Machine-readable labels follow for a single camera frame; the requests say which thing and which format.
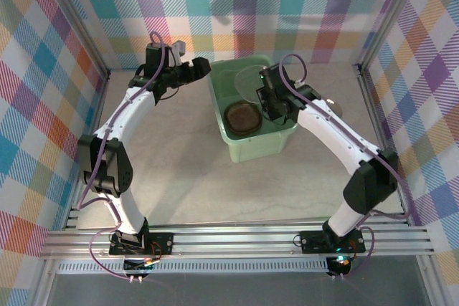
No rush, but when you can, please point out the grey tinted glass plate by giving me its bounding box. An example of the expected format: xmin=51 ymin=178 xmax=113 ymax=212
xmin=235 ymin=67 xmax=269 ymax=103

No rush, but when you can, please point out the brown tinted glass plate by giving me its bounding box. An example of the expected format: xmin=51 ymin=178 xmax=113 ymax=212
xmin=224 ymin=101 xmax=261 ymax=137

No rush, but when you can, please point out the green plastic bin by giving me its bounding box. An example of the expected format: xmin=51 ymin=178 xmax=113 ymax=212
xmin=207 ymin=54 xmax=298 ymax=163

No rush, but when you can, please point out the right controller board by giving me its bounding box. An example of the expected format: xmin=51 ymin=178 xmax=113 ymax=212
xmin=325 ymin=254 xmax=355 ymax=278

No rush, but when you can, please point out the controller board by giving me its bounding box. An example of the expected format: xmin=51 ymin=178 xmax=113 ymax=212
xmin=123 ymin=256 xmax=161 ymax=282
xmin=325 ymin=254 xmax=355 ymax=278

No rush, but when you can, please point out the left controller board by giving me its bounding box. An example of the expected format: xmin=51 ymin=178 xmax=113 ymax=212
xmin=123 ymin=256 xmax=161 ymax=282

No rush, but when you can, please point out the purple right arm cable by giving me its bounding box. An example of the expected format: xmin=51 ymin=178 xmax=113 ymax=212
xmin=278 ymin=53 xmax=412 ymax=221

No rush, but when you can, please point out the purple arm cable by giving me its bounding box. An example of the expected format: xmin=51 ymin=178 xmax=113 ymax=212
xmin=77 ymin=31 xmax=170 ymax=211
xmin=278 ymin=53 xmax=412 ymax=221

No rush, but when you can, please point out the aluminium side floor rail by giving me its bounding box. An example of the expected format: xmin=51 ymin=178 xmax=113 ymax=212
xmin=356 ymin=64 xmax=413 ymax=223
xmin=66 ymin=69 xmax=112 ymax=221

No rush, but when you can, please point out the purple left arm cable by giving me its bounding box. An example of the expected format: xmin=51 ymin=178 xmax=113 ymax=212
xmin=77 ymin=31 xmax=170 ymax=211

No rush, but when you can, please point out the aluminium frame post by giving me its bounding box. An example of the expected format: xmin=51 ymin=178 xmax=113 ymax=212
xmin=41 ymin=0 xmax=111 ymax=76
xmin=356 ymin=0 xmax=430 ymax=70

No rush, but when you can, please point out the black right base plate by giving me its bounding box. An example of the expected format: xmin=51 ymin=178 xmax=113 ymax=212
xmin=298 ymin=229 xmax=366 ymax=254

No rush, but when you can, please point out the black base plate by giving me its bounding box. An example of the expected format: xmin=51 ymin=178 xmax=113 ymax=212
xmin=108 ymin=231 xmax=175 ymax=256
xmin=298 ymin=229 xmax=366 ymax=254

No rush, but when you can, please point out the aluminium front rail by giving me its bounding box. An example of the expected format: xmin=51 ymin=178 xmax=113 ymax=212
xmin=38 ymin=224 xmax=435 ymax=259

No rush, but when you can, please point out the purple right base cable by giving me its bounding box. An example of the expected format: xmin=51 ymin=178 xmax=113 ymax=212
xmin=349 ymin=226 xmax=377 ymax=277

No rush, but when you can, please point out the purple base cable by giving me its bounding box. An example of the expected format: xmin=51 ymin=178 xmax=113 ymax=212
xmin=349 ymin=226 xmax=377 ymax=277
xmin=88 ymin=225 xmax=144 ymax=280

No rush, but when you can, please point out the slotted grey cable duct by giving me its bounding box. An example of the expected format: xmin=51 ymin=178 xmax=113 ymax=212
xmin=53 ymin=258 xmax=346 ymax=275

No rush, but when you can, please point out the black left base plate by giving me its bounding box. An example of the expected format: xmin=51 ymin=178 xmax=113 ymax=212
xmin=108 ymin=231 xmax=175 ymax=256

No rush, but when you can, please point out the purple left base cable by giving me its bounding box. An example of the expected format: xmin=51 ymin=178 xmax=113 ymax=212
xmin=88 ymin=225 xmax=144 ymax=280

